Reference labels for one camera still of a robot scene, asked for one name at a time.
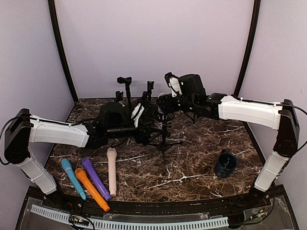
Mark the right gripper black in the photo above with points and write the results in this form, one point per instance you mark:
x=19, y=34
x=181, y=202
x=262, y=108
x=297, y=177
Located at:
x=166, y=105

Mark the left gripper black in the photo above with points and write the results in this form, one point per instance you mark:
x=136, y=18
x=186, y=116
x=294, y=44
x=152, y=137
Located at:
x=145, y=138

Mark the black tripod shock-mount stand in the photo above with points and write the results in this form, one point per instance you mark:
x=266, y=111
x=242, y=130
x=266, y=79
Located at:
x=164, y=146

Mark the black stand of purple microphone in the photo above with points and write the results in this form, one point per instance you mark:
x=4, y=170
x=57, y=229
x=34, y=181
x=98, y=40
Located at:
x=144, y=100

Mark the black stand of orange microphone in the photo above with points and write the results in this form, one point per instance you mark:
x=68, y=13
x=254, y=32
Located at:
x=150, y=87

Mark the black stand of blue microphone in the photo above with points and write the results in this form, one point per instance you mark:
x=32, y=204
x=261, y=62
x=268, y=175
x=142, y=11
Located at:
x=127, y=81

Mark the pink microphone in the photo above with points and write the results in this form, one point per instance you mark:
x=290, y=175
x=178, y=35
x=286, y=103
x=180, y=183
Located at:
x=112, y=177

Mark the black stand of pink microphone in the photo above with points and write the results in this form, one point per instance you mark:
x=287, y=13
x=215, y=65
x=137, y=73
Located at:
x=119, y=97

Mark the purple microphone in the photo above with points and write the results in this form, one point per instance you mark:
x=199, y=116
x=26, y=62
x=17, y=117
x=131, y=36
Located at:
x=88, y=165

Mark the orange microphone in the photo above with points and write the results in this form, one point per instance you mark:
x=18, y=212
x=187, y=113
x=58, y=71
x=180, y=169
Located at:
x=82, y=177

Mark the blue microphone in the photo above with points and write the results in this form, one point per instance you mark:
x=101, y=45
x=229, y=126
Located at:
x=67, y=167

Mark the silver glitter microphone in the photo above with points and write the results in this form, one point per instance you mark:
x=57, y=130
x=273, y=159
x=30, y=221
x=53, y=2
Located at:
x=160, y=115

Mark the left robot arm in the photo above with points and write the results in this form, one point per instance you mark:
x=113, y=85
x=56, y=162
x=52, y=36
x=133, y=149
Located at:
x=114, y=121

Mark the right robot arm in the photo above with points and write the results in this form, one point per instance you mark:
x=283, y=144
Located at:
x=189, y=96

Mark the dark blue mug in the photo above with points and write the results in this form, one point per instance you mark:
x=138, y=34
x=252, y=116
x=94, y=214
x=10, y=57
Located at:
x=225, y=165

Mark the small circuit board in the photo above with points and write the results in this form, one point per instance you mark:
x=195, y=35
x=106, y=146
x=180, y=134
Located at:
x=78, y=221

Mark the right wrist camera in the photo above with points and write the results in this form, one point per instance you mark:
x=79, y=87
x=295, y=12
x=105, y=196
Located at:
x=173, y=83

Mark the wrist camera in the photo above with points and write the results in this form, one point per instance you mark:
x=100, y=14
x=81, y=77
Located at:
x=173, y=83
x=136, y=114

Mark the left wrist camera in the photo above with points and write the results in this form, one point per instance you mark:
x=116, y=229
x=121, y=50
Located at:
x=136, y=114

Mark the white slotted cable duct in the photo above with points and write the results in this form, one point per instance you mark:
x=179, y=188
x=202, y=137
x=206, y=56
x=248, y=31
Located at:
x=132, y=222

